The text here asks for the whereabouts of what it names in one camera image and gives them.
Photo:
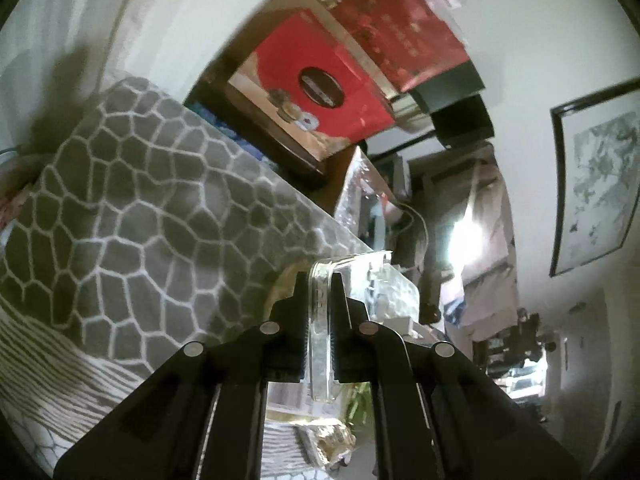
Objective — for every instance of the red floral gift box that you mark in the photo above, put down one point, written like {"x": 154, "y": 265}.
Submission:
{"x": 405, "y": 30}

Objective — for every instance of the framed wall picture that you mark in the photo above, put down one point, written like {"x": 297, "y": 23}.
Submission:
{"x": 595, "y": 180}

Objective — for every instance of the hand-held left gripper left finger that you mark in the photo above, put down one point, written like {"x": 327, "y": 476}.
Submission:
{"x": 293, "y": 340}

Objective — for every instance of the large black box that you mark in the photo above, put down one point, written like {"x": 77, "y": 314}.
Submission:
{"x": 450, "y": 85}

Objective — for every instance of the small black box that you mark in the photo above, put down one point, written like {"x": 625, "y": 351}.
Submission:
{"x": 462, "y": 122}

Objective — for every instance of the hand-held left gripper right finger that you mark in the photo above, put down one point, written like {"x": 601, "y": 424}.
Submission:
{"x": 343, "y": 340}

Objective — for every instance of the clear plastic box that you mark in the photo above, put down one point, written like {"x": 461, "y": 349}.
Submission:
{"x": 320, "y": 310}

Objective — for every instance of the clear plastic wrapped package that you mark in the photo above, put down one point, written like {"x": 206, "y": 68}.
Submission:
{"x": 357, "y": 195}

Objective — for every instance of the grey honeycomb patterned blanket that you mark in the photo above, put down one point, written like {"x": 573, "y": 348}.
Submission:
{"x": 140, "y": 210}

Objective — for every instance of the gold snack bag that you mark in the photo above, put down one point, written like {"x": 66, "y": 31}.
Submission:
{"x": 327, "y": 442}

